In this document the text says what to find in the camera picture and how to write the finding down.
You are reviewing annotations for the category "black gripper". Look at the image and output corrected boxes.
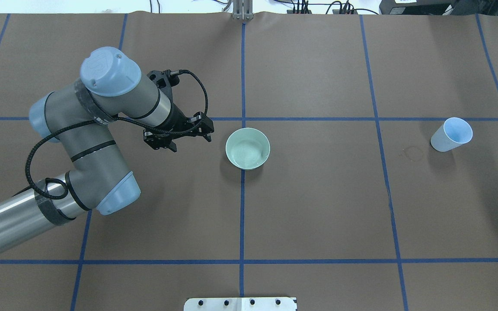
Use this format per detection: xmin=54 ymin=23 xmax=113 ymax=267
xmin=144 ymin=111 xmax=214 ymax=153

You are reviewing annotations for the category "mint green ceramic bowl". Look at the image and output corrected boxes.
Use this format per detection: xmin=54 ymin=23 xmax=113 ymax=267
xmin=225 ymin=128 xmax=271 ymax=171

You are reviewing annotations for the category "light blue paper cup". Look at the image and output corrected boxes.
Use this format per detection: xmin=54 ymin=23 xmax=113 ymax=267
xmin=430 ymin=117 xmax=473 ymax=152

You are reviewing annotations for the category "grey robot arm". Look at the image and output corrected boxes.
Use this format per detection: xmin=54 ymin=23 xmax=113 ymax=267
xmin=0 ymin=47 xmax=214 ymax=254

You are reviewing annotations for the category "aluminium frame post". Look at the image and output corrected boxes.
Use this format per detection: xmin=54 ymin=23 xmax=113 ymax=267
xmin=227 ymin=0 xmax=254 ymax=21

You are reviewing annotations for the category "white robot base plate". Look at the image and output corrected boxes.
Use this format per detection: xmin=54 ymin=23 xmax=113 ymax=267
xmin=183 ymin=297 xmax=298 ymax=311

